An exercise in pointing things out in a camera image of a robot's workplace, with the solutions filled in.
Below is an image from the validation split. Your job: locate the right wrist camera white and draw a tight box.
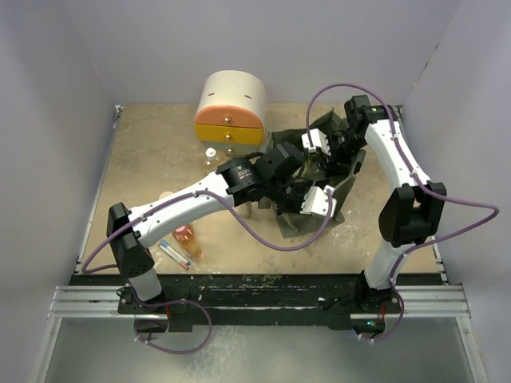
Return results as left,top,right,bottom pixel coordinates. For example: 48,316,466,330
301,128,331,156

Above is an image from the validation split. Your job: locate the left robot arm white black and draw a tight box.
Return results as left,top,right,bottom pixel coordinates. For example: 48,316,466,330
106,142,306,313

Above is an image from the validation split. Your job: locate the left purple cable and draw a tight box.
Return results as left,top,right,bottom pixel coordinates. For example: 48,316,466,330
80,188,335,275

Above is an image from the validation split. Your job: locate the red tipped pen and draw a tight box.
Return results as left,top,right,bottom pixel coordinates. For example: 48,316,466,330
158,244,191,270

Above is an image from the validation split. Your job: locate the purple cable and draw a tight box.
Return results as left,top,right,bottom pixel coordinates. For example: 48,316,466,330
80,188,335,275
304,82,500,285

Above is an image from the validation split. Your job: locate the green bottle white flip cap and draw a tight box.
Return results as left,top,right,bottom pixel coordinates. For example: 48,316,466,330
158,191,173,199

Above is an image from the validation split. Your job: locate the blue capped pen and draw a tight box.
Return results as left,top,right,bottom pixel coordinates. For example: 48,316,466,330
159,239,191,267

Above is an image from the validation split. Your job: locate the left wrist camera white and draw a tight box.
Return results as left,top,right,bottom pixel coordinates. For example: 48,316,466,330
299,185,337,218

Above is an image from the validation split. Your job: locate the round-top mini drawer cabinet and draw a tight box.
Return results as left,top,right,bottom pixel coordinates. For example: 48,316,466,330
194,70,267,156

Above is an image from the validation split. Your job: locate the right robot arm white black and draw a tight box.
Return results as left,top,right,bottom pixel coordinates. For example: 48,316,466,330
327,96,446,312

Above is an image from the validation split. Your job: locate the amber bottle white cap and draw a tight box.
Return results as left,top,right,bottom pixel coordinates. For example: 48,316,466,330
203,148,221,168

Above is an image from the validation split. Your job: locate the clear conical tube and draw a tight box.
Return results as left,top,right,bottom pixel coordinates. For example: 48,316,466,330
236,202,252,219

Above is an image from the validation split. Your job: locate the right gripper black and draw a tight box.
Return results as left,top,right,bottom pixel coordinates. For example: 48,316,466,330
320,130,369,177

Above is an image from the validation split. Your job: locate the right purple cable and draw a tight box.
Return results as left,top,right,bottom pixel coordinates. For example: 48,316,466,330
304,82,500,285

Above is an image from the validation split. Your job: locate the orange bottle pink cap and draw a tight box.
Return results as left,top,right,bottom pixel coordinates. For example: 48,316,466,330
172,224,203,260

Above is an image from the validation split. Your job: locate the green canvas bag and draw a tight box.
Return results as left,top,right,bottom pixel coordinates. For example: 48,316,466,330
253,110,366,239

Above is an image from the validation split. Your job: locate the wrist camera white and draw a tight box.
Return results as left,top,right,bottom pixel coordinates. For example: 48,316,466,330
299,185,337,218
301,128,331,156

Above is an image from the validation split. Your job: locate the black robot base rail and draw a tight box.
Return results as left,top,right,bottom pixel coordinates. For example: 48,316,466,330
69,273,445,334

